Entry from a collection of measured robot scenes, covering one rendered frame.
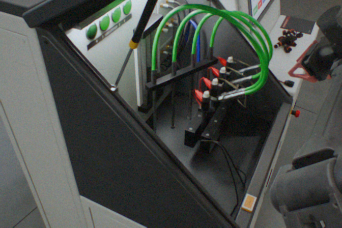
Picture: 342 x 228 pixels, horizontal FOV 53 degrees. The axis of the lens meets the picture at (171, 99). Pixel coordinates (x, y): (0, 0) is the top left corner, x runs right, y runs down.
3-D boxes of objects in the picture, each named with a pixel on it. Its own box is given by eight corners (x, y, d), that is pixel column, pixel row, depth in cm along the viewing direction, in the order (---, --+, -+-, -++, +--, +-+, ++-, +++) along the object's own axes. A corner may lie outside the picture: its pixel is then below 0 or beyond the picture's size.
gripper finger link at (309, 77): (277, 70, 87) (306, 59, 79) (289, 53, 90) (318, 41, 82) (293, 89, 89) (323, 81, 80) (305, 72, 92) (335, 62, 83)
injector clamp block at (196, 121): (207, 167, 127) (210, 138, 117) (183, 157, 130) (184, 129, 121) (236, 113, 151) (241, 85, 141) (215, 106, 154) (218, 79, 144)
